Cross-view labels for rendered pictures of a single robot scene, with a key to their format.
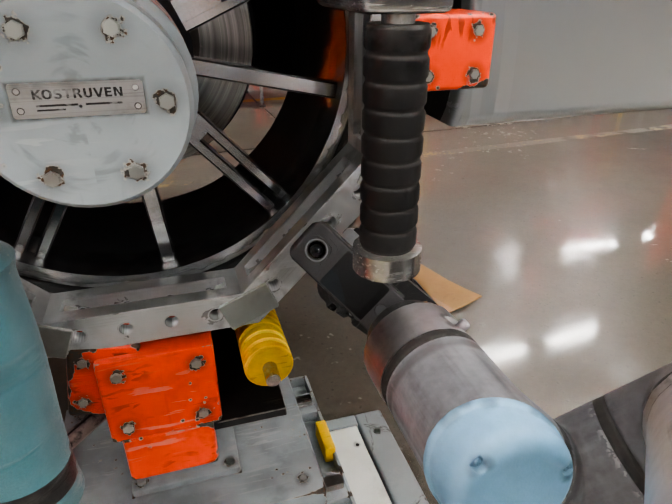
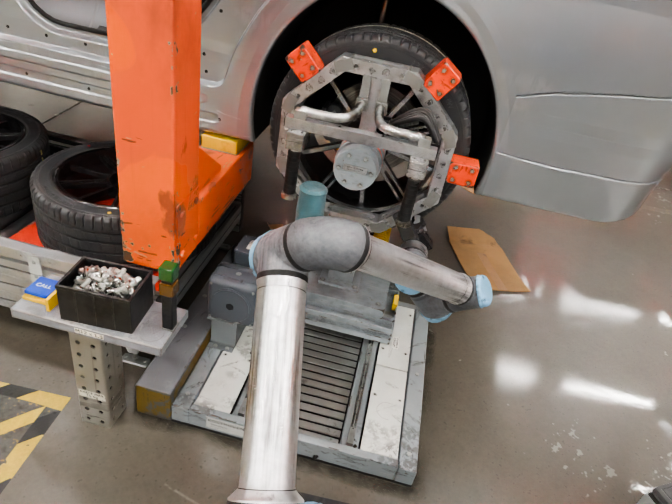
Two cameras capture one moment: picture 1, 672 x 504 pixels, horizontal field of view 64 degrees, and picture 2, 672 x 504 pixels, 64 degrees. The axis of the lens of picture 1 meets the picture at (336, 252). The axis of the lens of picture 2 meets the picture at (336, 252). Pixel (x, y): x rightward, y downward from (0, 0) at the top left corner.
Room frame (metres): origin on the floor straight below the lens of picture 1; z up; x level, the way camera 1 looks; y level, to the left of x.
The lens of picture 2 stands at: (-1.00, -0.38, 1.49)
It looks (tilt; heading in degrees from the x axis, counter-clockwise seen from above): 33 degrees down; 22
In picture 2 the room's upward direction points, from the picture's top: 11 degrees clockwise
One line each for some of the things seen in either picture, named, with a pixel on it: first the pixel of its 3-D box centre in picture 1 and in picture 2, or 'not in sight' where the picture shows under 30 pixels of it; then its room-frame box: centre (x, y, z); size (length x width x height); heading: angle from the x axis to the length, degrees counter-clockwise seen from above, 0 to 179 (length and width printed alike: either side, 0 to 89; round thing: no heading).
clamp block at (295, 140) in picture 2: not in sight; (298, 136); (0.24, 0.30, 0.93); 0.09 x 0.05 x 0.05; 17
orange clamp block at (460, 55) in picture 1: (435, 49); (462, 170); (0.58, -0.10, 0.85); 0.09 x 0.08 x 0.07; 107
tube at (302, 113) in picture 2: not in sight; (334, 96); (0.34, 0.26, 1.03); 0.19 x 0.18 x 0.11; 17
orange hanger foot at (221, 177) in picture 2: not in sight; (207, 159); (0.32, 0.68, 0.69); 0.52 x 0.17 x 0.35; 17
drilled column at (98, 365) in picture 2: not in sight; (99, 367); (-0.24, 0.62, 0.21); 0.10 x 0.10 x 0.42; 17
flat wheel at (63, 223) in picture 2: not in sight; (130, 201); (0.32, 1.05, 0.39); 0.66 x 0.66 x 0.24
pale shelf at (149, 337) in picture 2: not in sight; (102, 313); (-0.23, 0.59, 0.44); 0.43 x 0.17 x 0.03; 107
